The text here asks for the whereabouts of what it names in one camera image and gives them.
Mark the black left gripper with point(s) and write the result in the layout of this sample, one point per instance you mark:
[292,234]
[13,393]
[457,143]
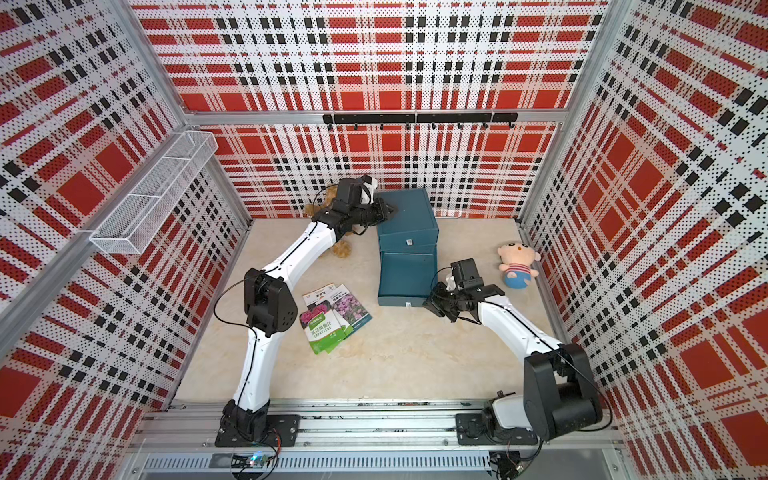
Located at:
[383,211]

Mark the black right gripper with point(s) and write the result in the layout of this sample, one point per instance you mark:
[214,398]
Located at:
[434,303]

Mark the teal drawer cabinet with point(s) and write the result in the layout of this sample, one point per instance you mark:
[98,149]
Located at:
[408,249]

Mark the purple flower seed bag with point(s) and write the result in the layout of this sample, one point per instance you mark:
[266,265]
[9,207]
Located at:
[346,304]

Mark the orange flower seed bag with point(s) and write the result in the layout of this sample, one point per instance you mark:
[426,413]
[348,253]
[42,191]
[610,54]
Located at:
[318,295]

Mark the pink flower green seed bag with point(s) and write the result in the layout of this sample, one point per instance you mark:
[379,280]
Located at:
[315,324]

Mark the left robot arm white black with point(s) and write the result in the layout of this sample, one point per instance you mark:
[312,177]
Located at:
[269,304]

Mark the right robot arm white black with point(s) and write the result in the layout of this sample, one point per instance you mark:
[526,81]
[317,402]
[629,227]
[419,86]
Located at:
[558,395]

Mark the pig plush toy striped shirt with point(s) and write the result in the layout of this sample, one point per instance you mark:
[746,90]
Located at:
[516,265]

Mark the green circuit board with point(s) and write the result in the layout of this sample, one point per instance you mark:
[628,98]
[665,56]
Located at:
[253,461]

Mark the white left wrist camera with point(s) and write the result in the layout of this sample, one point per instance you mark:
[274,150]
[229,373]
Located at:
[369,185]

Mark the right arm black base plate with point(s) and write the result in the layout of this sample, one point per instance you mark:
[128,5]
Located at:
[474,429]

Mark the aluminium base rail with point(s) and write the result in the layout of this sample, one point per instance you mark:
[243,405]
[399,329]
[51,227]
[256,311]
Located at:
[351,439]

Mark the black hook rail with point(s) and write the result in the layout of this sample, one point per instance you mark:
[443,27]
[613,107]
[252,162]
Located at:
[483,118]

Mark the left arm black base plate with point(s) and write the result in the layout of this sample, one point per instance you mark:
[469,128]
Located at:
[272,430]

